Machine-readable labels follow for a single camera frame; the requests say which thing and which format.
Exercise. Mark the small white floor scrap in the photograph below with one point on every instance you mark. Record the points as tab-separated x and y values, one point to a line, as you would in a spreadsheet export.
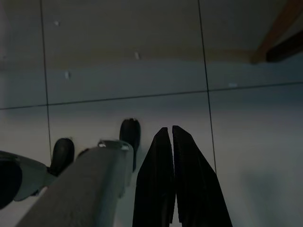
136	55
56	23

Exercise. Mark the black robot foot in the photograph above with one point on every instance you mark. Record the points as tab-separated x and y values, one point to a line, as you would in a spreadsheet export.
62	153
129	134

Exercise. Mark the grey robot right leg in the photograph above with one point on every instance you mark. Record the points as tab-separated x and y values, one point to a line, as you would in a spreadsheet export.
82	189

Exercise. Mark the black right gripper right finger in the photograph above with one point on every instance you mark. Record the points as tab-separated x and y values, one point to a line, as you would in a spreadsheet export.
198	189

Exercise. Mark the black robot left foot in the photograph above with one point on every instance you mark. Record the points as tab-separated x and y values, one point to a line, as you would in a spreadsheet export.
62	153

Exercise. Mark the dark brown table leg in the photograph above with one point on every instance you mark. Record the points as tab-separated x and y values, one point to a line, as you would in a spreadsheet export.
286	48

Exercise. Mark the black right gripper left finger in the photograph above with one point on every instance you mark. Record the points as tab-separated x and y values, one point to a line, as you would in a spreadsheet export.
154	177

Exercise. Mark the black robot right foot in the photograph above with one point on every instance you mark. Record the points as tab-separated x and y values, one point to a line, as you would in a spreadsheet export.
129	134

